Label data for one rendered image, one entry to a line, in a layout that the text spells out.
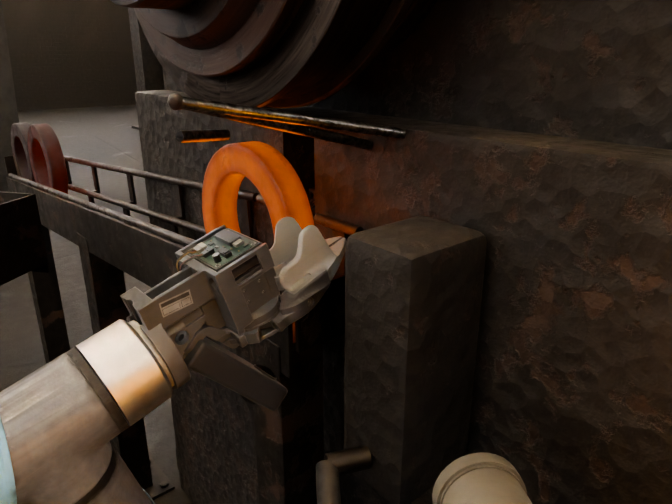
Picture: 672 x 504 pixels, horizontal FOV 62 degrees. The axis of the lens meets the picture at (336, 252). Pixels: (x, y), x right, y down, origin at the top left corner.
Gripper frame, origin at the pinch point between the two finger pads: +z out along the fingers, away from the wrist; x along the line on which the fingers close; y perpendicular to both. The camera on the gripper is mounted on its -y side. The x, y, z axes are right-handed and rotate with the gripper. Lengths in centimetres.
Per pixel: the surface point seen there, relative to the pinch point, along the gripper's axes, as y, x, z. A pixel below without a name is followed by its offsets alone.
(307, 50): 19.6, -2.2, 1.2
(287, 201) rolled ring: 5.4, 4.3, -1.1
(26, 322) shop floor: -71, 174, -24
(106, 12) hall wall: -32, 1012, 353
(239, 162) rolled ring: 8.3, 12.1, -0.8
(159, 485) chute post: -71, 63, -22
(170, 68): 17.7, 23.5, 0.6
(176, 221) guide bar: -6.5, 40.3, -0.5
